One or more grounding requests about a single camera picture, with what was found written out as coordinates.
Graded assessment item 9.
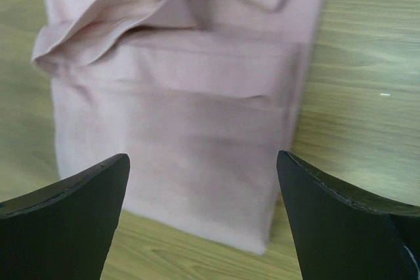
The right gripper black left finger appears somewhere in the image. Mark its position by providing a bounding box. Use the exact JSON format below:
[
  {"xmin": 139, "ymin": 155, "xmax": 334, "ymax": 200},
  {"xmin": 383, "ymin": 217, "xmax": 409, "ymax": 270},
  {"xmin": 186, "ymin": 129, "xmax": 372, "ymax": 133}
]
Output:
[{"xmin": 1, "ymin": 153, "xmax": 130, "ymax": 280}]

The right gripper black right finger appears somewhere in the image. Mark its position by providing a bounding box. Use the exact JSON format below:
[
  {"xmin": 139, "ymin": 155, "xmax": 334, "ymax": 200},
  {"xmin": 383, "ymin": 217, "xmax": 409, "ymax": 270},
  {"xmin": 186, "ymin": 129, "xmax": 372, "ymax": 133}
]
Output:
[{"xmin": 276, "ymin": 151, "xmax": 419, "ymax": 280}]

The dusty pink printed t-shirt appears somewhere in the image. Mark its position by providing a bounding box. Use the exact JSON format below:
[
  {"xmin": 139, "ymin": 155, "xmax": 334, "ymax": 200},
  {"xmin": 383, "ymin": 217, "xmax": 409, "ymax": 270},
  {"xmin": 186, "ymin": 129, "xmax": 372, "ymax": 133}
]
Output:
[{"xmin": 32, "ymin": 0, "xmax": 323, "ymax": 254}]

